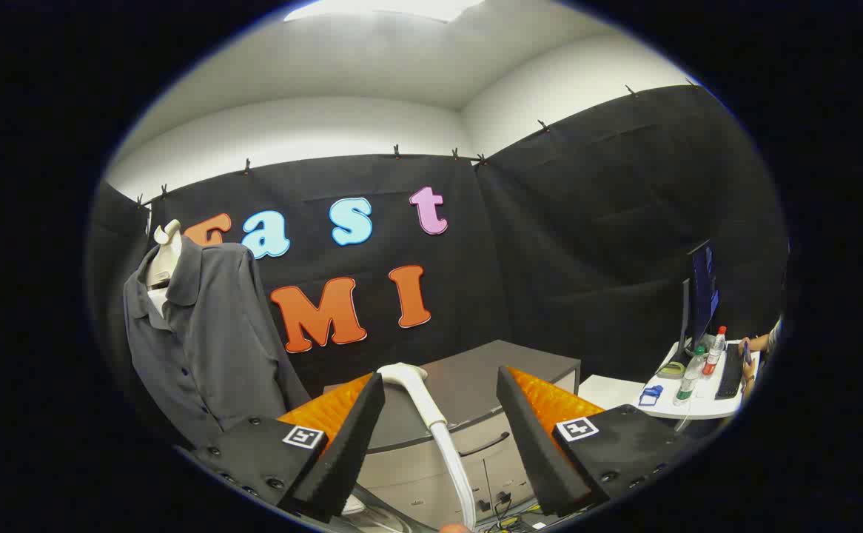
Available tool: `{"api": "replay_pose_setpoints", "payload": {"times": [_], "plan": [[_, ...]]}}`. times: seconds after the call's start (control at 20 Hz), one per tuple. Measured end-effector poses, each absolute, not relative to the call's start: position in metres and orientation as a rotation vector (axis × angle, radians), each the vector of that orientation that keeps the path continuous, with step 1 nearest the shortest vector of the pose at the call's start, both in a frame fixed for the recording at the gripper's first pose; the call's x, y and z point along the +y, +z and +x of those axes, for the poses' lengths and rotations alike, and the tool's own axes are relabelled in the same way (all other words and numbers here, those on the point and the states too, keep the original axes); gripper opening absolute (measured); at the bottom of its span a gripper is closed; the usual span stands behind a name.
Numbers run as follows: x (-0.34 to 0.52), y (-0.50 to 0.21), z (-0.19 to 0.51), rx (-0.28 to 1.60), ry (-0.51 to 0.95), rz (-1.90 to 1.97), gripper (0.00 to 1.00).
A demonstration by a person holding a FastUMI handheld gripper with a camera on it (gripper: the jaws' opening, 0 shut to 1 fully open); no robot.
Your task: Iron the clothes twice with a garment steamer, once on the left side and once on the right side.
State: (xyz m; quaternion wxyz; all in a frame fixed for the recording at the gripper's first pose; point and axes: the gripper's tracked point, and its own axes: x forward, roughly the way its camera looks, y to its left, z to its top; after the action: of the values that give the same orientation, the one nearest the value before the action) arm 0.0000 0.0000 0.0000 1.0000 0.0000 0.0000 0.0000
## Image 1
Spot computer monitor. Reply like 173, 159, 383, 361
679, 239, 721, 356

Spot red label water bottle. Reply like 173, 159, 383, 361
702, 326, 727, 376

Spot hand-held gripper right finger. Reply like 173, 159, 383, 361
496, 365, 702, 517

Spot white desk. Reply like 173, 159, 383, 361
628, 341, 762, 421

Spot grey cabinet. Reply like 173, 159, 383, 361
323, 340, 582, 531

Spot black floor cables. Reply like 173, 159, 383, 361
476, 492, 547, 531

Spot green label water bottle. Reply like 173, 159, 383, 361
674, 346, 706, 406

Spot black keyboard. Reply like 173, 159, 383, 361
715, 343, 745, 399

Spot grey button shirt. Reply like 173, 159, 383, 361
122, 237, 312, 449

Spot white mannequin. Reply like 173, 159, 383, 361
145, 219, 184, 319

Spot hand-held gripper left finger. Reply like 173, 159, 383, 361
189, 372, 386, 523

